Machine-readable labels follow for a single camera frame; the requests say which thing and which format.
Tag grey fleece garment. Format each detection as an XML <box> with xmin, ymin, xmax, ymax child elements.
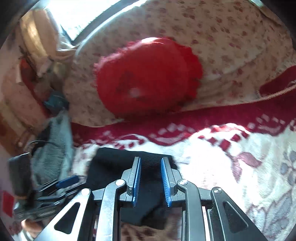
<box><xmin>31</xmin><ymin>110</ymin><xmax>74</xmax><ymax>186</ymax></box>

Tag red heart-shaped ruffled cushion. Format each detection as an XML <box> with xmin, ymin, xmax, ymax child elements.
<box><xmin>94</xmin><ymin>38</ymin><xmax>203</xmax><ymax>118</ymax></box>

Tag floral cream pillow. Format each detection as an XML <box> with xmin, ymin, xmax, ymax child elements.
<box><xmin>64</xmin><ymin>1</ymin><xmax>295</xmax><ymax>126</ymax></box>

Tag red and white plush blanket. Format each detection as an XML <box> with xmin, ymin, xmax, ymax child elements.
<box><xmin>72</xmin><ymin>66</ymin><xmax>295</xmax><ymax>240</ymax></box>

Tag black knit pants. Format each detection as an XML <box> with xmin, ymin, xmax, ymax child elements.
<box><xmin>84</xmin><ymin>146</ymin><xmax>178</xmax><ymax>230</ymax></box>

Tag black cable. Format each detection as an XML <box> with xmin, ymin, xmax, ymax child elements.
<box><xmin>27</xmin><ymin>140</ymin><xmax>58</xmax><ymax>155</ymax></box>

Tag beige curtain cloth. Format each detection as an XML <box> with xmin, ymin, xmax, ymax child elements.
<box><xmin>19</xmin><ymin>9</ymin><xmax>77</xmax><ymax>77</ymax></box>

